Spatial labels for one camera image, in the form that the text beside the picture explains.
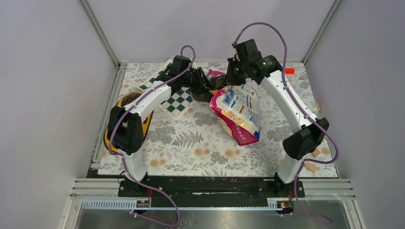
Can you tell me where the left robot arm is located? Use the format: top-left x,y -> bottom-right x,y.
104,55 -> 208,196

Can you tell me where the red rectangular block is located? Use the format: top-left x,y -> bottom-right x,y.
285,68 -> 295,74

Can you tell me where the wooden dowel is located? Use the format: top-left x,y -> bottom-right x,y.
304,162 -> 318,173

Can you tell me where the cat food bag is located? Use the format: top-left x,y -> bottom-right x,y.
192,69 -> 260,146

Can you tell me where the yellow double pet bowl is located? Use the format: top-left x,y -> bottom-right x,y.
104,91 -> 154,156

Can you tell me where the floral tablecloth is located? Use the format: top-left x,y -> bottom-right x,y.
97,62 -> 339,178

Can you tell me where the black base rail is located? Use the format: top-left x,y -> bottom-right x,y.
118,176 -> 305,208

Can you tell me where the green white checkered board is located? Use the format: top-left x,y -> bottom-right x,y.
136,58 -> 195,120

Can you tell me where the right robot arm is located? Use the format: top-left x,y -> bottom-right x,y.
225,39 -> 329,197

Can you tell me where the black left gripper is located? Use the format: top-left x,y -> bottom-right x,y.
181,67 -> 214,94

